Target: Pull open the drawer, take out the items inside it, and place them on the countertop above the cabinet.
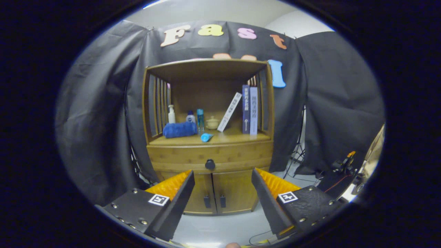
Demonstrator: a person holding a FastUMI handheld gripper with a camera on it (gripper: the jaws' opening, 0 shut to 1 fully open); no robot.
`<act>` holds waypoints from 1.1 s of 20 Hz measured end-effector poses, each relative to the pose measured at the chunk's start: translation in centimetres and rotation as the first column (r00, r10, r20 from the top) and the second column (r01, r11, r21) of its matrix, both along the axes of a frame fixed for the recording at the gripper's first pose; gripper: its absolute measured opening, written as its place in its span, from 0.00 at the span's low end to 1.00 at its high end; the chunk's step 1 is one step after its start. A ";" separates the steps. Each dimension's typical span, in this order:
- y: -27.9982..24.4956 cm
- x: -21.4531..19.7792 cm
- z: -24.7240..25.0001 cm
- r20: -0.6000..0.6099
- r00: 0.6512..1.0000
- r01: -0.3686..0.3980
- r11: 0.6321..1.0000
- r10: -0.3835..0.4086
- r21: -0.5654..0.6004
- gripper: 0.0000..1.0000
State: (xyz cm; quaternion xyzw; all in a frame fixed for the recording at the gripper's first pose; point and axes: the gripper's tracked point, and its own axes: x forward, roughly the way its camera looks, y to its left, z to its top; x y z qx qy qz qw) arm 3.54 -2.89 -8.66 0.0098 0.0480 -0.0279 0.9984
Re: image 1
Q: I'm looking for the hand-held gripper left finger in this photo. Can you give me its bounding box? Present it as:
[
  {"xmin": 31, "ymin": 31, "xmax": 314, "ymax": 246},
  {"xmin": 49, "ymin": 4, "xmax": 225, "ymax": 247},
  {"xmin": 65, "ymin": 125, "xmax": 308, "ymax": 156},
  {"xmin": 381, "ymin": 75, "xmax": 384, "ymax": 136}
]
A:
[{"xmin": 95, "ymin": 170, "xmax": 195, "ymax": 241}]

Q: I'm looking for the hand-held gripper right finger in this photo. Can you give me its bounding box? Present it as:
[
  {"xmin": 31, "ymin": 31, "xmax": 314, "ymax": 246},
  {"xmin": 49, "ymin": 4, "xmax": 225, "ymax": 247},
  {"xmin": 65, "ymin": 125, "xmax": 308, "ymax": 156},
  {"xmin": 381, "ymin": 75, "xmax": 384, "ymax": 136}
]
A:
[{"xmin": 252, "ymin": 168, "xmax": 345, "ymax": 240}]

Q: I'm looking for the wooden drawer with black knob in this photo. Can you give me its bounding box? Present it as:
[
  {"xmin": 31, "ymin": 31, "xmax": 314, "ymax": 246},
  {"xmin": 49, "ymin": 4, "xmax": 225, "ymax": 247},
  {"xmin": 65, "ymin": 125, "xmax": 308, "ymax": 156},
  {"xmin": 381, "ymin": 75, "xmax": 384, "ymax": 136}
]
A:
[{"xmin": 147, "ymin": 141, "xmax": 274, "ymax": 173}]

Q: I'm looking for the wooden cabinet door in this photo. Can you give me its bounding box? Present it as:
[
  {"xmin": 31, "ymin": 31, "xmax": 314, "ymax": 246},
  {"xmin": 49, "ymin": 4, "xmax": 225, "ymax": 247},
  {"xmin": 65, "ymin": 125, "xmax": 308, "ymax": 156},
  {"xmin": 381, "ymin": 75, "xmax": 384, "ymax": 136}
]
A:
[
  {"xmin": 184, "ymin": 172, "xmax": 217, "ymax": 215},
  {"xmin": 213, "ymin": 169, "xmax": 259, "ymax": 214}
]

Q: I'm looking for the wooden countertop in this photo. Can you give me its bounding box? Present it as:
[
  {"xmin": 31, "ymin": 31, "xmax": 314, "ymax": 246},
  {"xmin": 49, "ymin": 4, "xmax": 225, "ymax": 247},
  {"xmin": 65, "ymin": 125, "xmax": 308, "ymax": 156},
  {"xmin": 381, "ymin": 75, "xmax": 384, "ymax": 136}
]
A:
[{"xmin": 149, "ymin": 127, "xmax": 272, "ymax": 146}]

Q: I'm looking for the wooden cabinet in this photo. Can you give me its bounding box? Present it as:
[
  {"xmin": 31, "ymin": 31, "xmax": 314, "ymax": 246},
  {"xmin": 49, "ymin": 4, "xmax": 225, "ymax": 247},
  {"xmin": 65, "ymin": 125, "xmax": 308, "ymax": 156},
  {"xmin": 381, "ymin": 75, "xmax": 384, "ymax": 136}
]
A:
[{"xmin": 142, "ymin": 58, "xmax": 275, "ymax": 216}]

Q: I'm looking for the black tripod stand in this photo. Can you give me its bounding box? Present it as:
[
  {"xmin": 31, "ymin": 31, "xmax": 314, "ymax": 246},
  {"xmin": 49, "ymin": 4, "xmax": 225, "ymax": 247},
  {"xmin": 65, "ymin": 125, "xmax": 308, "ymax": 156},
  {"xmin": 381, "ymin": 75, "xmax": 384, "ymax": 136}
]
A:
[{"xmin": 283, "ymin": 105, "xmax": 307, "ymax": 179}]

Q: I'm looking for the blue folded towel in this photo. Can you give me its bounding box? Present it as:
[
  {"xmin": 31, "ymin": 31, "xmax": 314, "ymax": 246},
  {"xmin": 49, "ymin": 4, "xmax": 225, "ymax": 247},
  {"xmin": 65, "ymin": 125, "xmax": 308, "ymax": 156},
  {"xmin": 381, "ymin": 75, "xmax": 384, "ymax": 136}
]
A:
[{"xmin": 162, "ymin": 121, "xmax": 198, "ymax": 139}]

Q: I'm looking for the light purple book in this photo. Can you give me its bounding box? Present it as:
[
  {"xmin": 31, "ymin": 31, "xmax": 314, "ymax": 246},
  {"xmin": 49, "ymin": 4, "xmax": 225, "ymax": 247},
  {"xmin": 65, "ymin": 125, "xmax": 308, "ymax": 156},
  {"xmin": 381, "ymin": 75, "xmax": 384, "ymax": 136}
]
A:
[{"xmin": 249, "ymin": 86, "xmax": 258, "ymax": 135}]

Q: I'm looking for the dark purple book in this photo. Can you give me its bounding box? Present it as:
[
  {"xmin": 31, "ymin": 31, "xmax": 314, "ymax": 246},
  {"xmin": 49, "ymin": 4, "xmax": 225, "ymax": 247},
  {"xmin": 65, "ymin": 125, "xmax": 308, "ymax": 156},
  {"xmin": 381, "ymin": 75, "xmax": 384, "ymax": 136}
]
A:
[{"xmin": 242, "ymin": 85, "xmax": 250, "ymax": 134}]

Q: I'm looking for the orange and black tool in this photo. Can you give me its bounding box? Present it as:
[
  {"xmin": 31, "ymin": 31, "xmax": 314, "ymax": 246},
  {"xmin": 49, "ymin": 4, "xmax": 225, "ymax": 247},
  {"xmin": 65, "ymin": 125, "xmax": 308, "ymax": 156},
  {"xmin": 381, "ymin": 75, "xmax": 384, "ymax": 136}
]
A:
[{"xmin": 331, "ymin": 151, "xmax": 359, "ymax": 176}]

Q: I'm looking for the white book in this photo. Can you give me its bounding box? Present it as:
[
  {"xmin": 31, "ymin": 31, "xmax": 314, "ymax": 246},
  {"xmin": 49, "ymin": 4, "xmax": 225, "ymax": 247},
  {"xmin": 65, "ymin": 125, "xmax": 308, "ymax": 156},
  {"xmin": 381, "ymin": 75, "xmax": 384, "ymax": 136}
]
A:
[{"xmin": 217, "ymin": 92, "xmax": 243, "ymax": 133}]

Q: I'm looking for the beige bag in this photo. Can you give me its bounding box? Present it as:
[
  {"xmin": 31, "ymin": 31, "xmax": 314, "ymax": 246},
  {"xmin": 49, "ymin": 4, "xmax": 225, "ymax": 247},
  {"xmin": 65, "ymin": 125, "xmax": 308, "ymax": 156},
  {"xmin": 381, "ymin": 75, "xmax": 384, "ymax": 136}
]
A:
[{"xmin": 358, "ymin": 124, "xmax": 385, "ymax": 179}]

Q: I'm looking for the black backdrop cloth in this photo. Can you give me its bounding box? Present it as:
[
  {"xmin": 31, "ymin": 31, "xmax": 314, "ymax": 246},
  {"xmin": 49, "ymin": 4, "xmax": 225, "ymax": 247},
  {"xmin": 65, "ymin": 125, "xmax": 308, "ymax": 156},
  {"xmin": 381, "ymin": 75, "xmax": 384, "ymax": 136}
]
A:
[{"xmin": 55, "ymin": 20, "xmax": 386, "ymax": 207}]

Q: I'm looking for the black floor cable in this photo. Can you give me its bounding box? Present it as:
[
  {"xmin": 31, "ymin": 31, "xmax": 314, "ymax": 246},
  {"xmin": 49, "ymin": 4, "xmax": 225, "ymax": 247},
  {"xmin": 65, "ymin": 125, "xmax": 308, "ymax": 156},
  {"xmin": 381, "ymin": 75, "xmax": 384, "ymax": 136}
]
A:
[{"xmin": 249, "ymin": 230, "xmax": 276, "ymax": 246}]

